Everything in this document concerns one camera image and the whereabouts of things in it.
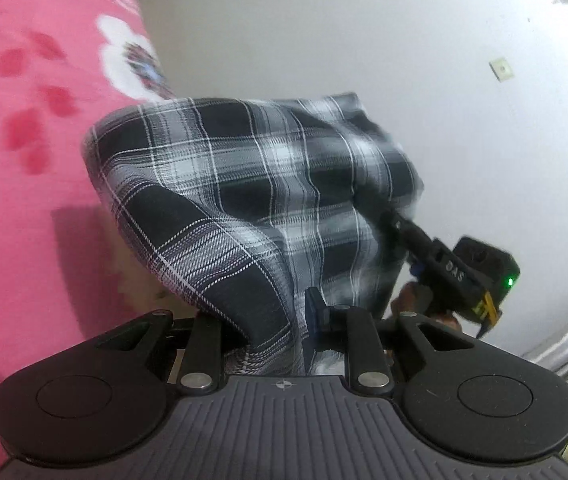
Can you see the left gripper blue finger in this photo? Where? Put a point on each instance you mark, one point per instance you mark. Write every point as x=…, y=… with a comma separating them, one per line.
x=318, y=344

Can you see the black white plaid garment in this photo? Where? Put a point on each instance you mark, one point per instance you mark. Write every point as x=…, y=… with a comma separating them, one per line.
x=240, y=206

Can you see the operator right hand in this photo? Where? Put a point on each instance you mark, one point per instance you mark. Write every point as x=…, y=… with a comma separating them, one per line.
x=414, y=297

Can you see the pink floral bed sheet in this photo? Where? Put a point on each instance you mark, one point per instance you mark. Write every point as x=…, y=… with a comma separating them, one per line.
x=64, y=64

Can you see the black camera green light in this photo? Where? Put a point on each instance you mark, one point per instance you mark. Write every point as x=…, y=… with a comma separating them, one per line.
x=498, y=269

